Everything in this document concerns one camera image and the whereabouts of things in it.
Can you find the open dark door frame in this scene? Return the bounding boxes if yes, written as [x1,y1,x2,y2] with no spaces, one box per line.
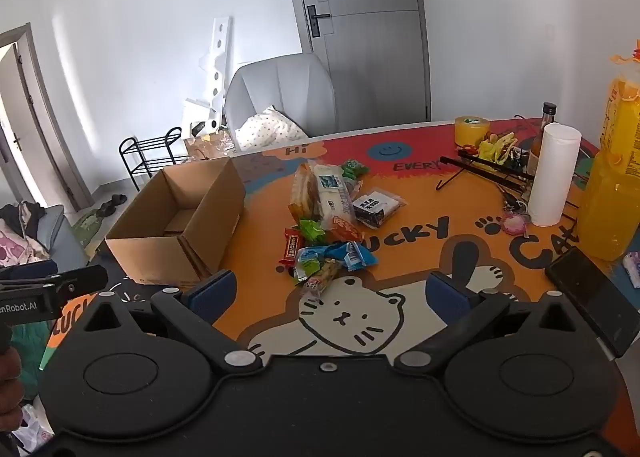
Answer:
[0,23,94,212]

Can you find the yellow tape roll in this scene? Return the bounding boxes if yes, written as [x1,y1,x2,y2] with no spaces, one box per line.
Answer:
[453,116,490,148]

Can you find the white plastic bag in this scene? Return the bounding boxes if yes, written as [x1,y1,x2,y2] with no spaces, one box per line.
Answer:
[9,403,55,454]

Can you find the white paper towel roll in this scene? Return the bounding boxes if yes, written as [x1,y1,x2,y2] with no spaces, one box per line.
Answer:
[527,122,583,227]

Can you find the brown cardboard box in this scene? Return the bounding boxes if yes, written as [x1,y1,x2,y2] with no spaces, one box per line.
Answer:
[104,157,247,287]

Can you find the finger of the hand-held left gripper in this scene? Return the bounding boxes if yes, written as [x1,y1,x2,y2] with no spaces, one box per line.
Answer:
[48,265,109,297]
[0,259,58,286]

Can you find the black metal shoe rack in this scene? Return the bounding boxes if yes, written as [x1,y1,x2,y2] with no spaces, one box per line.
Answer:
[118,127,184,192]

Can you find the purple packet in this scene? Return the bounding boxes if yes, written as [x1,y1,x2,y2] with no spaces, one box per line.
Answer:
[621,252,640,289]

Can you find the person's left hand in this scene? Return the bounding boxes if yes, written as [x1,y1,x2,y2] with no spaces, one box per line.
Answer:
[0,351,24,433]

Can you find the pile of clothes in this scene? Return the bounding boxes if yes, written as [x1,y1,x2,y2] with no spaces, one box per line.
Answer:
[0,201,52,269]

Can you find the dark slippers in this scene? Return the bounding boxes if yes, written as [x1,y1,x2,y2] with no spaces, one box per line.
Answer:
[96,193,129,218]

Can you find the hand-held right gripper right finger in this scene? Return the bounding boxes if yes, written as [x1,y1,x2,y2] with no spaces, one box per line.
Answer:
[395,271,583,369]

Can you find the white board with holes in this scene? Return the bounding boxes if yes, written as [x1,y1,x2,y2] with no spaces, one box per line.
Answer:
[181,16,234,138]

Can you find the orange topped bread packet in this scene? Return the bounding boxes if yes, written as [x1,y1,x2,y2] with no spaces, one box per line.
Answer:
[287,163,321,224]

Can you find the yellow toy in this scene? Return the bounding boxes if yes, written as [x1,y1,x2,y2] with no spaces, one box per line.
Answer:
[476,133,522,168]

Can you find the orange juice bottle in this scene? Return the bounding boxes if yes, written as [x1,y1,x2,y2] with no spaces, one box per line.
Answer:
[575,41,640,263]

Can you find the dark green snack packet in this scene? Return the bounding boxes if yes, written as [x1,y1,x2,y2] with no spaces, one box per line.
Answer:
[341,159,371,182]

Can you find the pale green clear snack packet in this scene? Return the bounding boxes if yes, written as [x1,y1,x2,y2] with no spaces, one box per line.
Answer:
[294,247,332,284]

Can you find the dark glass bottle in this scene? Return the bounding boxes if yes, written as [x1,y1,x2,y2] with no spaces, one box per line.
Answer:
[526,102,558,178]

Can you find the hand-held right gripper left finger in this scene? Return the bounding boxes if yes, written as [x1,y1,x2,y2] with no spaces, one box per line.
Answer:
[82,271,263,370]

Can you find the black door handle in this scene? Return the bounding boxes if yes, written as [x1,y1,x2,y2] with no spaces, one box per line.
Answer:
[305,3,333,38]

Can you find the black phone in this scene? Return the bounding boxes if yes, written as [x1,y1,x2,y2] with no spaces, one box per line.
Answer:
[544,246,640,359]

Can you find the grey chair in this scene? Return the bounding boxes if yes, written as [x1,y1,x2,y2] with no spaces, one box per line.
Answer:
[224,53,337,152]

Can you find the grey door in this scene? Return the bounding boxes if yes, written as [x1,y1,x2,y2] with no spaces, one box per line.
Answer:
[280,0,432,134]

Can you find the keys with pink keychain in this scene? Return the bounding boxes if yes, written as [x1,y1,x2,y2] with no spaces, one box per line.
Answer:
[500,189,533,238]

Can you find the long white bread packet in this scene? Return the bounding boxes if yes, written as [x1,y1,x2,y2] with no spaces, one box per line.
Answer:
[315,164,352,232]

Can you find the bright green snack packet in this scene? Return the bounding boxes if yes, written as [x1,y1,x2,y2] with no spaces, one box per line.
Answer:
[298,219,327,244]

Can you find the grey-blue sofa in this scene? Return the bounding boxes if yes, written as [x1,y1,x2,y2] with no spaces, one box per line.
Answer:
[32,206,103,265]

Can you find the orange snack packet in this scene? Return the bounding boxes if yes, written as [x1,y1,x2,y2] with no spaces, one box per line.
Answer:
[329,216,367,244]

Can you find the blue snack packet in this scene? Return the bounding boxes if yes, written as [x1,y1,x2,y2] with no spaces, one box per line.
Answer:
[324,241,379,271]

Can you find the black label white cake packet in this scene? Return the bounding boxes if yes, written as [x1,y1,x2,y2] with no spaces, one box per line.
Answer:
[351,188,407,230]

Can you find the red snack bar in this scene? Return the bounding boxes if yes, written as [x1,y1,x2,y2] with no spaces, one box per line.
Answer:
[278,228,304,267]

